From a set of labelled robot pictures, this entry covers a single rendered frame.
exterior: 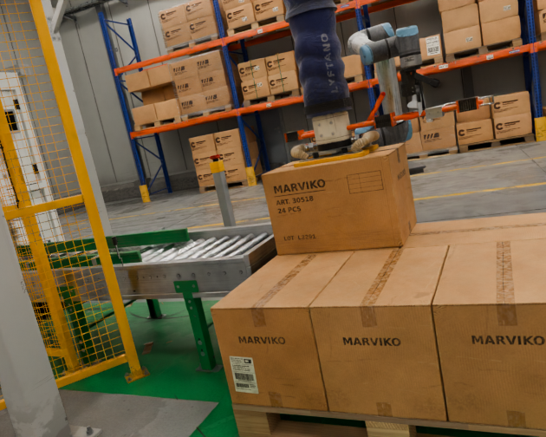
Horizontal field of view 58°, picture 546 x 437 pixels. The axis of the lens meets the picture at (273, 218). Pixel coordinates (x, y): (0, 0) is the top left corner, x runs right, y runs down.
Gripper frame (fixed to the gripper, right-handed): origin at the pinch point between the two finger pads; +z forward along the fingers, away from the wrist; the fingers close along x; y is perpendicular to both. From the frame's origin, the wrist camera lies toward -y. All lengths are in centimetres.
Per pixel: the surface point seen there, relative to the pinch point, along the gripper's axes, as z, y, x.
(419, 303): 53, -3, 83
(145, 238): 48, 186, -17
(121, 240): 47, 206, -17
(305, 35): -43, 43, 12
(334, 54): -32.7, 32.9, 6.1
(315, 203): 30, 48, 23
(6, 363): 62, 153, 114
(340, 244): 50, 40, 23
